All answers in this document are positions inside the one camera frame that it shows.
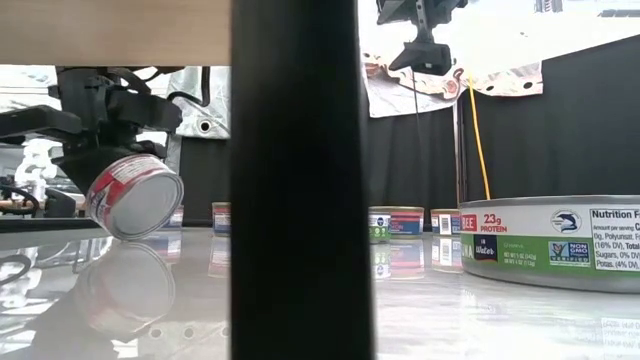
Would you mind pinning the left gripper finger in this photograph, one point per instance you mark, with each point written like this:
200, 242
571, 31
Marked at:
145, 115
35, 125

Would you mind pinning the red label tuna can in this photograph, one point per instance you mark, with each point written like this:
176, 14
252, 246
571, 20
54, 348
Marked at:
145, 205

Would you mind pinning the green white label tuna can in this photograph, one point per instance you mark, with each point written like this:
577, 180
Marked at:
540, 250

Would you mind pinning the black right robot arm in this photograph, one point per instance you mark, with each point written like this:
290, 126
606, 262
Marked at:
400, 10

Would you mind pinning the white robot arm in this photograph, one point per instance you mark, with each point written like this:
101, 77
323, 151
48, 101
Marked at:
32, 165

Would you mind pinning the wooden shelf board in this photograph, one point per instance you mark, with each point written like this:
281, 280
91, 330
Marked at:
100, 30

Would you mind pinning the black shelf side panel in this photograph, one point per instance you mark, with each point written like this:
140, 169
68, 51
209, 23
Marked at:
300, 200

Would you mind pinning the white pink grommet curtain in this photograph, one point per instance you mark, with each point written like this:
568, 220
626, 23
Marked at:
400, 97

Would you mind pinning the grey leaf pattern curtain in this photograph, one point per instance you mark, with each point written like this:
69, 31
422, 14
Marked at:
215, 120

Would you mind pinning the black box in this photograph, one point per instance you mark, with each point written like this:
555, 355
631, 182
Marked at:
60, 206

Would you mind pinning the black curtain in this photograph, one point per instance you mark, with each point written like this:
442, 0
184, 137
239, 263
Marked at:
550, 150
205, 175

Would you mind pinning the grey metal pole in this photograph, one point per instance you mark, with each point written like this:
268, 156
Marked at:
457, 160

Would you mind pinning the black table frame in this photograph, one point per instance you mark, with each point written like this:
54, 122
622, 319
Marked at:
30, 225

